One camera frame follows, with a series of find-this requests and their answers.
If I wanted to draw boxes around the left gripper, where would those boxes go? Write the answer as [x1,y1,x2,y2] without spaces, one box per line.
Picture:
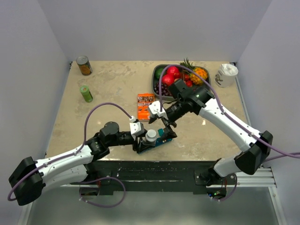
[108,129,155,152]

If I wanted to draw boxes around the white pill bottle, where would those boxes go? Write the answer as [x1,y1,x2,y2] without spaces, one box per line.
[145,129,158,145]

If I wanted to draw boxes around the teal weekly pill organizer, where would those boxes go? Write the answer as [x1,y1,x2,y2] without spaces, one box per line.
[136,129,172,154]

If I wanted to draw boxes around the white bottle cap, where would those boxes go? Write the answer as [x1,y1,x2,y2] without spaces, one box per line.
[145,129,157,142]

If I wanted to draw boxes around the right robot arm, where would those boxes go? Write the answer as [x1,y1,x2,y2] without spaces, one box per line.
[149,80,273,184]

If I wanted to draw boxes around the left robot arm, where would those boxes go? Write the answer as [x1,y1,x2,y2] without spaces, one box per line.
[8,121,158,206]

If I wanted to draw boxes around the orange razor box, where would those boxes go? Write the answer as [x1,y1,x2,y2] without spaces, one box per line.
[137,93,155,121]

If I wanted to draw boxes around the dark grape bunch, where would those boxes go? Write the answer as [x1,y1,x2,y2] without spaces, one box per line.
[153,82,172,97]

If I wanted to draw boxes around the red apple bottom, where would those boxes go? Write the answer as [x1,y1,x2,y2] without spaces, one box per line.
[162,74,175,86]

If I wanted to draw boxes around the red apple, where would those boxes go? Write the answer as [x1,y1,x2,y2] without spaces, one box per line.
[162,74,175,86]
[166,66,180,79]

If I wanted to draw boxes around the red cherries pile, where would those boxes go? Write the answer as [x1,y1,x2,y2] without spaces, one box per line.
[181,73,193,87]

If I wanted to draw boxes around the green lime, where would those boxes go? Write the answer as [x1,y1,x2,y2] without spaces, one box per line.
[155,67,165,80]

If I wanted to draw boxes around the red apple top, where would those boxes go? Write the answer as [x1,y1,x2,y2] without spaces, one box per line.
[166,66,180,79]

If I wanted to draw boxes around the toy pineapple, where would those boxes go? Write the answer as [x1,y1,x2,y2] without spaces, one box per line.
[180,58,208,86]

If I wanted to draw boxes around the grey fruit tray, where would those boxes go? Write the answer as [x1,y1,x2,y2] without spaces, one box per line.
[152,64,210,101]

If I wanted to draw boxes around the green bottle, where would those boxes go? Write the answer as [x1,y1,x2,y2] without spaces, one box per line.
[80,85,93,103]

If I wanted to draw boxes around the tin can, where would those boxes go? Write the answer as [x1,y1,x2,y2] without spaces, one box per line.
[76,56,92,75]

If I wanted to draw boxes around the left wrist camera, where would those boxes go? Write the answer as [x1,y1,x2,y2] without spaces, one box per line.
[129,116,144,138]

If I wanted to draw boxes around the purple cable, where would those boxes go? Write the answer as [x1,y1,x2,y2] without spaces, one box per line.
[79,177,126,208]
[210,174,239,202]
[158,65,300,162]
[7,102,134,202]

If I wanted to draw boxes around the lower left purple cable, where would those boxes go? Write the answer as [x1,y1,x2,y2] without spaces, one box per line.
[79,177,126,208]

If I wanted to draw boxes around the black base frame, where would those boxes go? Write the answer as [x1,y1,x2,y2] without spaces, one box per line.
[69,160,237,196]

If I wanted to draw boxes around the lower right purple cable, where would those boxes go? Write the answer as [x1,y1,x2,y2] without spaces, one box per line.
[210,174,239,202]

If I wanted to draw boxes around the aluminium rail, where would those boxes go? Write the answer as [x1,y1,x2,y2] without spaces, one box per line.
[236,167,277,188]

